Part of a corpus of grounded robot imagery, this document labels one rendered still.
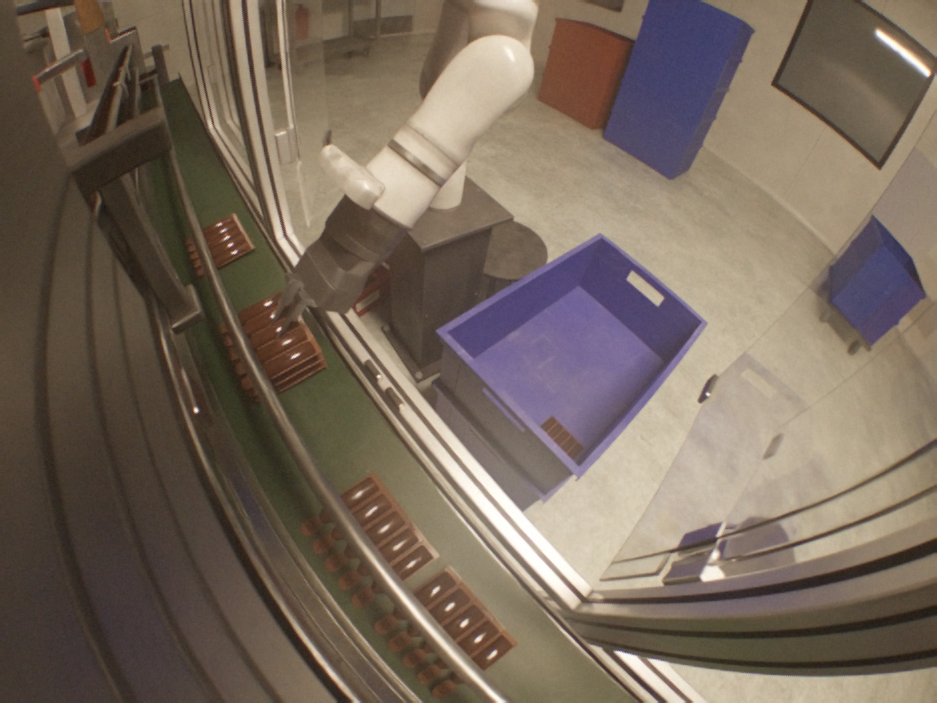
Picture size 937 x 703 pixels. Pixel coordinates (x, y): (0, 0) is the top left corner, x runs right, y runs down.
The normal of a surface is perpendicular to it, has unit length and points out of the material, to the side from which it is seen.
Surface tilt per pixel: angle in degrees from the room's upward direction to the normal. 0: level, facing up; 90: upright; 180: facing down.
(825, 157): 90
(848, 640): 90
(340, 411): 2
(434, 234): 0
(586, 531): 0
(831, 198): 90
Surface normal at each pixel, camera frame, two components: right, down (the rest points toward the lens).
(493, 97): 0.02, 0.73
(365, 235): 0.16, 0.51
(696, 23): -0.72, 0.52
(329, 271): -0.41, -0.08
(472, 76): -0.27, 0.51
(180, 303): 0.64, 0.68
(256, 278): 0.14, -0.52
